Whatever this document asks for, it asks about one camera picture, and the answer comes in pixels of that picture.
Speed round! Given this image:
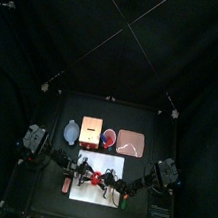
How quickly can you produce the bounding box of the blue toy utensil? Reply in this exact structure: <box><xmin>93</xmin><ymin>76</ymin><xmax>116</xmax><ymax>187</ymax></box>
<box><xmin>98</xmin><ymin>132</ymin><xmax>110</xmax><ymax>144</ymax></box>

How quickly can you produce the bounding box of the grey frame bracket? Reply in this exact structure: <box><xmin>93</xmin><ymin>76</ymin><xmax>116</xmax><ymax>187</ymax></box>
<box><xmin>0</xmin><ymin>0</ymin><xmax>18</xmax><ymax>10</ymax></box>
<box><xmin>170</xmin><ymin>108</ymin><xmax>181</xmax><ymax>120</ymax></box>
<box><xmin>104</xmin><ymin>94</ymin><xmax>117</xmax><ymax>103</ymax></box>
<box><xmin>40</xmin><ymin>82</ymin><xmax>50</xmax><ymax>93</ymax></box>

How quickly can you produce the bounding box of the white rectangular mat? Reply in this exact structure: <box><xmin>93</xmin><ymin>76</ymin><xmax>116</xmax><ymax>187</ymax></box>
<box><xmin>68</xmin><ymin>148</ymin><xmax>128</xmax><ymax>209</ymax></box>

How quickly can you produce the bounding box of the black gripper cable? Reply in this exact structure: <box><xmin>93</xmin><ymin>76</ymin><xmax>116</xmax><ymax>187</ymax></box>
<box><xmin>107</xmin><ymin>186</ymin><xmax>123</xmax><ymax>208</ymax></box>

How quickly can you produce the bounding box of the light blue bowl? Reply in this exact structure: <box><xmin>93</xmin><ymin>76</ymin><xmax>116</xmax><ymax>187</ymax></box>
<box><xmin>60</xmin><ymin>118</ymin><xmax>82</xmax><ymax>148</ymax></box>

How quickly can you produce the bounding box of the red dough ring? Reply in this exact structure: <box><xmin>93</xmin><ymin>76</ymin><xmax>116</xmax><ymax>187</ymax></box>
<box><xmin>89</xmin><ymin>170</ymin><xmax>104</xmax><ymax>187</ymax></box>

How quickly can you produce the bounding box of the red toy utensil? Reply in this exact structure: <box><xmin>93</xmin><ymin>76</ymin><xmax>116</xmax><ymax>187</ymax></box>
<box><xmin>103</xmin><ymin>136</ymin><xmax>115</xmax><ymax>151</ymax></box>

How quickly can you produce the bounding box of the pink flat dough tool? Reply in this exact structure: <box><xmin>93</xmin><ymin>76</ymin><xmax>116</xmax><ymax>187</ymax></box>
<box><xmin>61</xmin><ymin>176</ymin><xmax>71</xmax><ymax>195</ymax></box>

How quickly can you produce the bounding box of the pink square tray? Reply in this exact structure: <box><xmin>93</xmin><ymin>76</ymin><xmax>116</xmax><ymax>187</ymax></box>
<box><xmin>113</xmin><ymin>128</ymin><xmax>148</xmax><ymax>160</ymax></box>

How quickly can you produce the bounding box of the green and orange toy tool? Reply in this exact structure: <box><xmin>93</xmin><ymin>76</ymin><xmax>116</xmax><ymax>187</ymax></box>
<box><xmin>120</xmin><ymin>193</ymin><xmax>130</xmax><ymax>211</ymax></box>

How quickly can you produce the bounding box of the wooden drawer box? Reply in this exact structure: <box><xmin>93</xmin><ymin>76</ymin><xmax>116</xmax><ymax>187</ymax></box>
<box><xmin>76</xmin><ymin>114</ymin><xmax>105</xmax><ymax>152</ymax></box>

